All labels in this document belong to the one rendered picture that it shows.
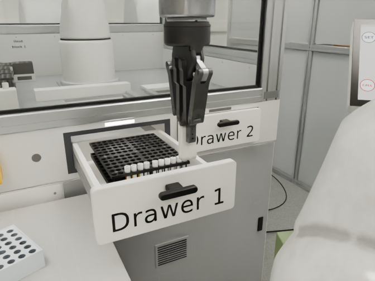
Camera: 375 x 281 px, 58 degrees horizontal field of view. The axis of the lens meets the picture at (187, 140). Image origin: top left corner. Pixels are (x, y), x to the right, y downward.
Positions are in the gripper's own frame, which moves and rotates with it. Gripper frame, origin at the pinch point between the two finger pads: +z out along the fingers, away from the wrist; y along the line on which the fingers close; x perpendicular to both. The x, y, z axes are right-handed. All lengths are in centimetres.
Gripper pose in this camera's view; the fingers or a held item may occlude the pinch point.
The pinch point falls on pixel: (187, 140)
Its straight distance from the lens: 60.5
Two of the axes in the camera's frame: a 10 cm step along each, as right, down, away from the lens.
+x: -8.9, 1.5, -4.2
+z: 0.0, 9.4, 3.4
